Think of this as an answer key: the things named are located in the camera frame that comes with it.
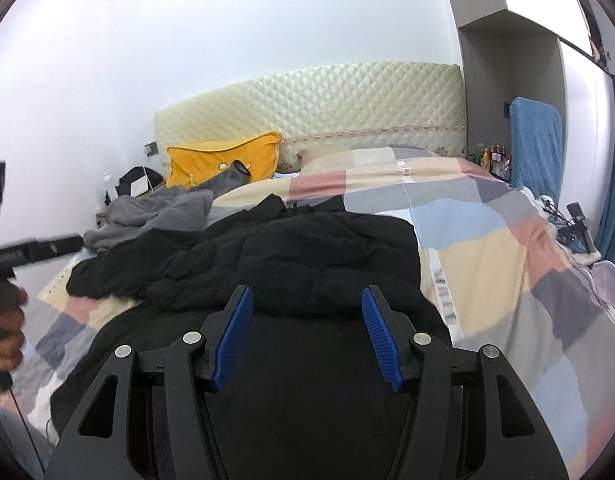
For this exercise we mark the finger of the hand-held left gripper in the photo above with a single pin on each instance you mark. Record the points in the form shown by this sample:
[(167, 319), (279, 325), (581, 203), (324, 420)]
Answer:
[(42, 248)]

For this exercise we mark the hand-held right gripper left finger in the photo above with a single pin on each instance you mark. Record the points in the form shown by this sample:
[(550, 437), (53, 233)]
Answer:
[(232, 340)]

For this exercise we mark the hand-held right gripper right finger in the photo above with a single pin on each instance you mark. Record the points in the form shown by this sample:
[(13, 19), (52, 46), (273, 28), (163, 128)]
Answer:
[(382, 340)]

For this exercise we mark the black padded jacket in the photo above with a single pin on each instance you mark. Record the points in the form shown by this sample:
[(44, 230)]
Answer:
[(312, 250)]

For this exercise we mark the person's left hand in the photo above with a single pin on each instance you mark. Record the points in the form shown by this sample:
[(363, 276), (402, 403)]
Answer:
[(13, 325)]

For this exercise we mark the wooden nightstand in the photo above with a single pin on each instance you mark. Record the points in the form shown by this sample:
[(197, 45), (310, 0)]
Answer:
[(101, 217)]

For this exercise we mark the black bag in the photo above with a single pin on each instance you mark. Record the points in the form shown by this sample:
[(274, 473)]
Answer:
[(130, 175)]

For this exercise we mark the white box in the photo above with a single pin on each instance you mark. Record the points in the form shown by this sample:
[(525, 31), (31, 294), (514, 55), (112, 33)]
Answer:
[(140, 186)]

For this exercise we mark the grey fleece garment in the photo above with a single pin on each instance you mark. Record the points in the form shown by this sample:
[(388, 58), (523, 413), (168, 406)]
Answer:
[(152, 212)]

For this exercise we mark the checked pastel duvet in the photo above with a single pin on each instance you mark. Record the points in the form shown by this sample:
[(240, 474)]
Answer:
[(487, 240)]

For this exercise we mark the yellow pillow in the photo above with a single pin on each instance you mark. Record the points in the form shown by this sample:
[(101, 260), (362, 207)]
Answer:
[(202, 165)]

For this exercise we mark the checked pillow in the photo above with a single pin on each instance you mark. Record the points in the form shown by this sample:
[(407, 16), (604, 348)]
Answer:
[(347, 156)]

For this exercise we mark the person's grey pants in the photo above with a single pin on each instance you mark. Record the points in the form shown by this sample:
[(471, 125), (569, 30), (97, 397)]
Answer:
[(12, 440)]

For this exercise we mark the row of small bottles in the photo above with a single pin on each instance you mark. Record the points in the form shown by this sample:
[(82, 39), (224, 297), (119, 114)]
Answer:
[(492, 157)]

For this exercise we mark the clear plastic bag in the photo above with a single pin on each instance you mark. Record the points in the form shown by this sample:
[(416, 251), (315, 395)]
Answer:
[(607, 282)]

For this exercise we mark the cream quilted headboard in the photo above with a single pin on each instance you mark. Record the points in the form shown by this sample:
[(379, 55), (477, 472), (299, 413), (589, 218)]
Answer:
[(337, 105)]

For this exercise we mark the blue towel on chair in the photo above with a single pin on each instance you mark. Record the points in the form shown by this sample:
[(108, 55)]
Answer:
[(535, 150)]

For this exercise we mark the grey white wardrobe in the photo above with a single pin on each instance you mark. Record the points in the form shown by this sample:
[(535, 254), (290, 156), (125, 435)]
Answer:
[(537, 35)]

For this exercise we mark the wall socket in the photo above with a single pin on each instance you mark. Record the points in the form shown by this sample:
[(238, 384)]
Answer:
[(150, 149)]

